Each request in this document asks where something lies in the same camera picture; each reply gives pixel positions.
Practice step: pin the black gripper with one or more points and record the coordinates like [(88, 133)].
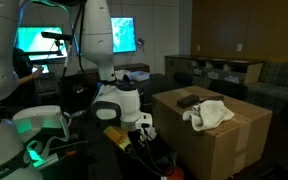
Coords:
[(144, 145)]

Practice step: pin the black eyeglass case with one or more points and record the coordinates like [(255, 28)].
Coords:
[(187, 101)]

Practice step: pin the white towel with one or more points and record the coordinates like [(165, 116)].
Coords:
[(207, 115)]

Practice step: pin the red apple toy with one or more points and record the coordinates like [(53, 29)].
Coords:
[(176, 174)]

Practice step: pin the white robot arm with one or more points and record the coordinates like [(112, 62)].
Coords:
[(112, 102)]

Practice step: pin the large cardboard box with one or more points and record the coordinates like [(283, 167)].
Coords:
[(218, 153)]

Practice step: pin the wooden shelf unit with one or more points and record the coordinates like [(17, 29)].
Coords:
[(207, 68)]

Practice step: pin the white VR headset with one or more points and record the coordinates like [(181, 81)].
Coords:
[(31, 121)]

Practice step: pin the plaid green sofa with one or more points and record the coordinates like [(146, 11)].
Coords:
[(271, 89)]

